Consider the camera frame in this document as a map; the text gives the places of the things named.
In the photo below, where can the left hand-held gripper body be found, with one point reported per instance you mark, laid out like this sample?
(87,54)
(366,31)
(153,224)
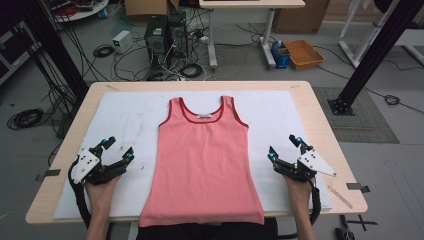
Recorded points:
(86,163)

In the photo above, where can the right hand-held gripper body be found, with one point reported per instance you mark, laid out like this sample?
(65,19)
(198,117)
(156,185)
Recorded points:
(316,163)

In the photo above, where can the pink tank top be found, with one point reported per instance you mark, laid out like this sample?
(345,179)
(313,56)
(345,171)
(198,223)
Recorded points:
(203,160)

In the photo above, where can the person's right hand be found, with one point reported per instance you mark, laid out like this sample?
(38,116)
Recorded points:
(301,195)

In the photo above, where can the person's left hand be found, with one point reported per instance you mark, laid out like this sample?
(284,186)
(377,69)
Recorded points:
(100,196)

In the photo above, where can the black tape strip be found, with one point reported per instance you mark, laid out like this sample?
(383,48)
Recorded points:
(356,186)
(51,173)

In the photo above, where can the white table mat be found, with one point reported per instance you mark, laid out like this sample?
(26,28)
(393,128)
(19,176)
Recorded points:
(133,116)

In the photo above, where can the thin wooden stick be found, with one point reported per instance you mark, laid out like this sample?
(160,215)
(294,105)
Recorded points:
(340,196)

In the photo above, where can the grey floor mat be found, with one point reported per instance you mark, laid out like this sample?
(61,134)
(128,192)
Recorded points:
(363,116)

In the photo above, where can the blue box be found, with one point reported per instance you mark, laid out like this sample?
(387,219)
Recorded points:
(280,56)

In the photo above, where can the wooden tray on floor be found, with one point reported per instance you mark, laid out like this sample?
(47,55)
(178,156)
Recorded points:
(304,53)

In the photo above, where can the person's black clothing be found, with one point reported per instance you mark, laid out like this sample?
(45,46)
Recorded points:
(206,234)

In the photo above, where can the white power supply box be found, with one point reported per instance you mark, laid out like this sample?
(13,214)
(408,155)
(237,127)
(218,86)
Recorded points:
(121,40)

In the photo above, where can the black metal stand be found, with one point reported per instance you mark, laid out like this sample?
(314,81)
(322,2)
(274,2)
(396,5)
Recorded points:
(376,50)
(56,50)

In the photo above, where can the black computer tower green label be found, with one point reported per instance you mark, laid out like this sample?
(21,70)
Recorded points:
(156,40)

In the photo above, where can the white metal stand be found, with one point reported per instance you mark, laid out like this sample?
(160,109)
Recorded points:
(365,36)

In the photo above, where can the closed cardboard box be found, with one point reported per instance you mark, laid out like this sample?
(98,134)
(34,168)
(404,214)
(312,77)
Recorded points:
(300,16)

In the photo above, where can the grey metal rack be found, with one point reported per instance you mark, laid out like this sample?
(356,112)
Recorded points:
(13,50)

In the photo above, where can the round white table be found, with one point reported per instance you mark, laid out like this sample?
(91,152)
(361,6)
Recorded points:
(80,11)

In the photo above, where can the open cardboard box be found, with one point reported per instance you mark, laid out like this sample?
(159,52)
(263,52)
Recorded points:
(146,8)

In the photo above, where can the white desk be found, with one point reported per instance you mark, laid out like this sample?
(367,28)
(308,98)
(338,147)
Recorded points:
(253,3)

